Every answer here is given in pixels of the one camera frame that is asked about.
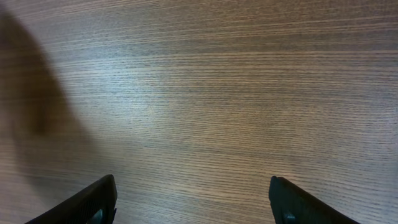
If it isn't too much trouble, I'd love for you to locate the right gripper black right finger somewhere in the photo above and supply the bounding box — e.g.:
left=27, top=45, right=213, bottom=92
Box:
left=269, top=176, right=359, bottom=224

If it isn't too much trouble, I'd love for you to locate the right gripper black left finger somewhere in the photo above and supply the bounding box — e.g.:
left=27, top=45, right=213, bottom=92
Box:
left=27, top=174, right=118, bottom=224

